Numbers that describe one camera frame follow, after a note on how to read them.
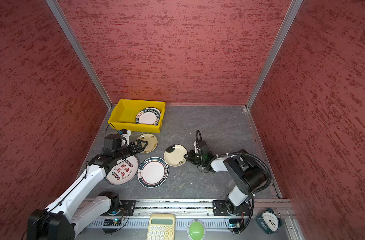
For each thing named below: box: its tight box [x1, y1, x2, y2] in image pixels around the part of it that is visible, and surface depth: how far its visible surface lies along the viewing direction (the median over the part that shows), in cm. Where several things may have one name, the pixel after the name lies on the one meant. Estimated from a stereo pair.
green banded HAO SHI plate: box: [135, 107, 161, 126], surface depth 111 cm
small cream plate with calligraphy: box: [136, 133, 158, 154], surface depth 101 cm
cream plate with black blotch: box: [163, 144, 189, 167], surface depth 94 cm
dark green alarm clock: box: [256, 208, 283, 235], surface depth 69 cm
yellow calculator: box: [146, 213, 176, 240], surface depth 68 cm
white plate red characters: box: [105, 155, 139, 185], surface depth 87 cm
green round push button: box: [187, 219, 206, 240], surface depth 69 cm
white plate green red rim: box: [137, 156, 169, 188], surface depth 87 cm
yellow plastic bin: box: [108, 99, 166, 134], surface depth 112 cm
